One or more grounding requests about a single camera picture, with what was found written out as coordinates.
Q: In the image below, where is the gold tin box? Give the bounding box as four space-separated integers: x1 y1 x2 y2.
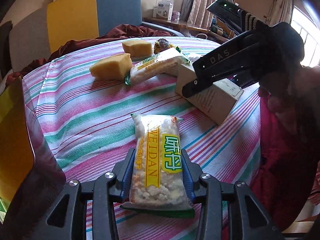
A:
0 77 34 202

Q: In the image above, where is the person right hand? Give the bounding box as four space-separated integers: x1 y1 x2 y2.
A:
258 66 319 134

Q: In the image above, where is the pink patterned curtain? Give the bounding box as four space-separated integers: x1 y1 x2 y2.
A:
180 0 215 29

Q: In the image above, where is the large white carton box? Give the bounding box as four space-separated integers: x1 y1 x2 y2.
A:
176 64 244 125

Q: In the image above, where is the yellow sponge cake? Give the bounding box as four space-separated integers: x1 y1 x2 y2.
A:
89 53 133 81
122 40 153 58

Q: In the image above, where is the maroon blanket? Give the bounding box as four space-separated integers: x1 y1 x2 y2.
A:
5 24 173 87

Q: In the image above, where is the white box on sill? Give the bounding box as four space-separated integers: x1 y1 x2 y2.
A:
153 0 174 21

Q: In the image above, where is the yellow sponge cake far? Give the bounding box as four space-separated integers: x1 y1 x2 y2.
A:
122 40 153 58

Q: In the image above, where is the yellow sponge cake near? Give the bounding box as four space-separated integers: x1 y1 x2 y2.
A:
89 53 133 81

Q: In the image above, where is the grey yellow blue chair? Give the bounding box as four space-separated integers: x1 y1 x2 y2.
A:
9 0 181 72

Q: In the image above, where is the yellow black wrapped snack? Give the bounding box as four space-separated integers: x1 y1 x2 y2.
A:
153 38 175 54

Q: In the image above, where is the Weidan rice snack packet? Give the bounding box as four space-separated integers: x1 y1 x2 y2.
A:
121 114 195 218

